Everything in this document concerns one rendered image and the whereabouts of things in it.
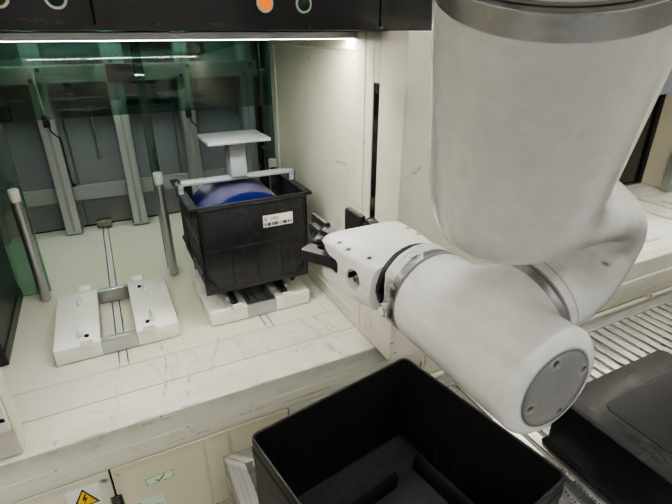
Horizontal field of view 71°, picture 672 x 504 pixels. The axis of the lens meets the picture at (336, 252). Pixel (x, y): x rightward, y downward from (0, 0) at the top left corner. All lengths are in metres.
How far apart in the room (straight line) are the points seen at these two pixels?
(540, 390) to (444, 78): 0.21
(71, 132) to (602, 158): 1.43
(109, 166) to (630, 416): 1.39
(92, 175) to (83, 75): 0.50
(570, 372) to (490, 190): 0.17
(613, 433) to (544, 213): 0.66
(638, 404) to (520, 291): 0.58
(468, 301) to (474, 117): 0.19
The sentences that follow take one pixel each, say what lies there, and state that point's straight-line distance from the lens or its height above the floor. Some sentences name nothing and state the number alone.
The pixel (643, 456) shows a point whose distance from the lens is 0.84.
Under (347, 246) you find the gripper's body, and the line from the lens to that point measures 0.46.
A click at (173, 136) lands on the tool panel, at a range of 1.55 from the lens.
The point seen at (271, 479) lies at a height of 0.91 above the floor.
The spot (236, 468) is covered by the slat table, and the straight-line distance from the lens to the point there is 0.85.
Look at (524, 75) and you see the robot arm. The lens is 0.18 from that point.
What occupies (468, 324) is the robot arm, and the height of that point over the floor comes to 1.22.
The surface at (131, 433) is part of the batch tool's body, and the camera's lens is 0.82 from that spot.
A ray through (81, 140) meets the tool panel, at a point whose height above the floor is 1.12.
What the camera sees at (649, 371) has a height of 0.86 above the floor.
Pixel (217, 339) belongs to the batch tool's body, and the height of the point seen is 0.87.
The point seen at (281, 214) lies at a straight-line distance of 0.91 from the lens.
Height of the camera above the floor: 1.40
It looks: 25 degrees down
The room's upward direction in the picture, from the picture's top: straight up
